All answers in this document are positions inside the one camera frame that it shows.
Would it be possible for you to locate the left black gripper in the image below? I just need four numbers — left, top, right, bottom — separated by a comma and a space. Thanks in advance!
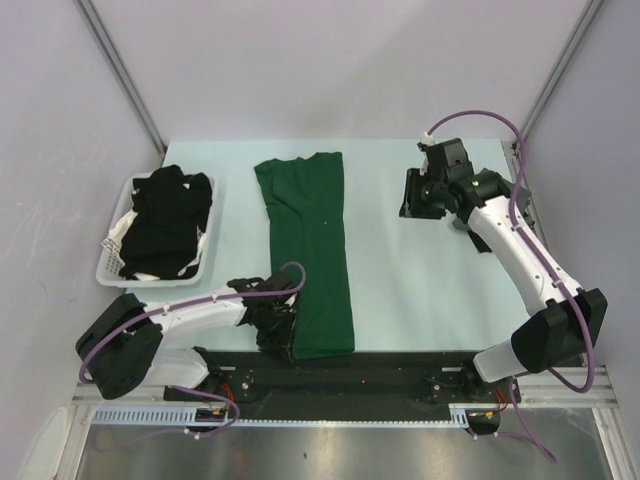
256, 304, 298, 360

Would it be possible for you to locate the green t shirt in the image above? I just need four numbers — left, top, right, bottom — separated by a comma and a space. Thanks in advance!
254, 152, 355, 361

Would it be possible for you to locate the white plastic basket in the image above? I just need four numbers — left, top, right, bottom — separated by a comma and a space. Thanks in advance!
96, 175, 222, 289

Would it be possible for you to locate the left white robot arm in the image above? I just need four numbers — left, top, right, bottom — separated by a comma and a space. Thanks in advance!
75, 270, 304, 401

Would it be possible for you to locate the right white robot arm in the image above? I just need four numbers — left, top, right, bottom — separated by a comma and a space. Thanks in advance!
399, 135, 608, 401

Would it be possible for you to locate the black t shirt in basket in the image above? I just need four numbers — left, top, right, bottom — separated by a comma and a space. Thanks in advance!
119, 165, 212, 280

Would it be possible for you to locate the white t shirt in basket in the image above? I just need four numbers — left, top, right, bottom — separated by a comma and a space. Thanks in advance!
102, 182, 209, 282

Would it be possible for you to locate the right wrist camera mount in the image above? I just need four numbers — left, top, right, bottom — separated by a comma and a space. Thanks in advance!
417, 131, 436, 175

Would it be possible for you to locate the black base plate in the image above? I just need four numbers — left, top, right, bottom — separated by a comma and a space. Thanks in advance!
163, 351, 520, 422

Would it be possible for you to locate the blue slotted cable duct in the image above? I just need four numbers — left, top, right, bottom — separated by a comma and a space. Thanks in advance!
93, 406, 197, 425

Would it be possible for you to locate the right aluminium corner post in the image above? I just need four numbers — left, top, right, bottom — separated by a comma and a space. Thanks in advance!
521, 0, 608, 140

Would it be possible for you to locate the aluminium corner post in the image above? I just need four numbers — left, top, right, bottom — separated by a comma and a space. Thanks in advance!
73, 0, 168, 159
521, 0, 608, 140

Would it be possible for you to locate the left aluminium corner post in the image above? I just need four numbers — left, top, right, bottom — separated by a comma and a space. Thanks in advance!
73, 0, 168, 159

